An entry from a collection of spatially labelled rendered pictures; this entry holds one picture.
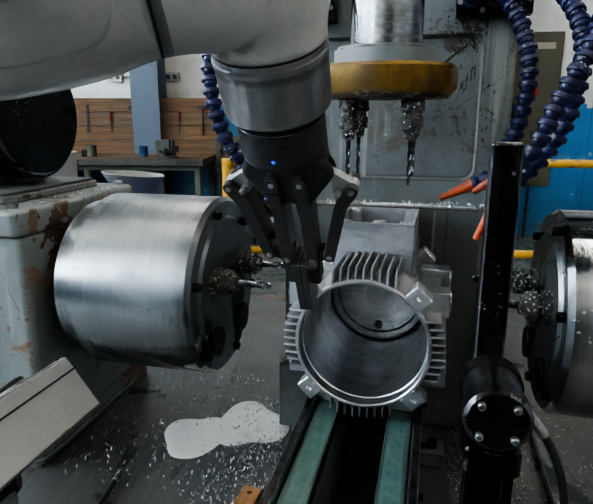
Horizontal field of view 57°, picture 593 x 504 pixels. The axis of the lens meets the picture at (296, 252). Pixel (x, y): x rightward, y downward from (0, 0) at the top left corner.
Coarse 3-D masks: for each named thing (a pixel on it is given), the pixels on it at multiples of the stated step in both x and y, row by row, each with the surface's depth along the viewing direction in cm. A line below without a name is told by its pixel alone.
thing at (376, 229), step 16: (352, 208) 78; (368, 208) 79; (384, 208) 79; (400, 208) 78; (352, 224) 69; (368, 224) 68; (384, 224) 68; (400, 224) 67; (416, 224) 71; (352, 240) 69; (368, 240) 69; (384, 240) 68; (400, 240) 68; (416, 240) 73; (336, 256) 70; (352, 256) 70; (368, 256) 69; (384, 256) 69; (400, 256) 68; (416, 256) 70
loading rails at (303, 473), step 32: (320, 416) 67; (352, 416) 83; (416, 416) 65; (288, 448) 59; (320, 448) 60; (352, 448) 77; (384, 448) 60; (416, 448) 59; (288, 480) 55; (320, 480) 58; (384, 480) 55; (416, 480) 54
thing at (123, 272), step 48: (96, 240) 70; (144, 240) 69; (192, 240) 68; (240, 240) 82; (96, 288) 69; (144, 288) 67; (192, 288) 67; (240, 288) 83; (96, 336) 72; (144, 336) 69; (192, 336) 68; (240, 336) 86
